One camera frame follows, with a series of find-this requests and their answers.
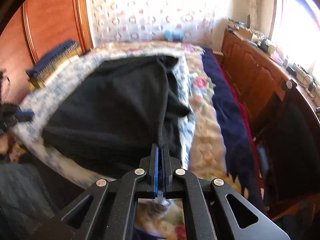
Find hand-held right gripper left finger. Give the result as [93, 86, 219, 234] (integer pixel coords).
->
[30, 144, 159, 240]

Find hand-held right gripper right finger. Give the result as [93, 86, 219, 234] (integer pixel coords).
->
[162, 144, 290, 240]

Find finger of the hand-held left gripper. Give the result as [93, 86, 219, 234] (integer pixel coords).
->
[14, 110, 35, 122]

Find blue and white patterned cloth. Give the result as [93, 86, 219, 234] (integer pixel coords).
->
[11, 46, 197, 222]

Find black garment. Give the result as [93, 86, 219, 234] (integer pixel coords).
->
[41, 55, 192, 178]

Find floral blanket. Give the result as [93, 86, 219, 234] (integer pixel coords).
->
[100, 41, 250, 240]

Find navy folded garment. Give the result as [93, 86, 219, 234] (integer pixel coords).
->
[26, 39, 75, 78]

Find grey checked folded garment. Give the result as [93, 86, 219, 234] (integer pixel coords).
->
[35, 42, 81, 80]

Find person's dark trousers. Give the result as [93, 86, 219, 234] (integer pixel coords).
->
[0, 155, 83, 240]

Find navy blue blanket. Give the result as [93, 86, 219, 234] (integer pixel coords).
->
[201, 47, 266, 214]

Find wooden headboard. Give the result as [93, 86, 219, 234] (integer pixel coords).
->
[0, 0, 94, 105]

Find dark chair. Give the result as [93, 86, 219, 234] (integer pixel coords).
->
[252, 79, 320, 220]

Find small blue toy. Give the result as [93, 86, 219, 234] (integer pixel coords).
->
[164, 29, 184, 42]

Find wooden dresser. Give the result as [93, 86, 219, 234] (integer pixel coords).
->
[221, 30, 320, 140]

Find white circle-pattern curtain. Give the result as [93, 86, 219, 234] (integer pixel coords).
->
[85, 0, 230, 47]

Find clutter of small dresser things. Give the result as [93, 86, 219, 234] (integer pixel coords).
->
[227, 15, 320, 96]

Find bright window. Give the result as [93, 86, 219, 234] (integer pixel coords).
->
[270, 0, 320, 73]

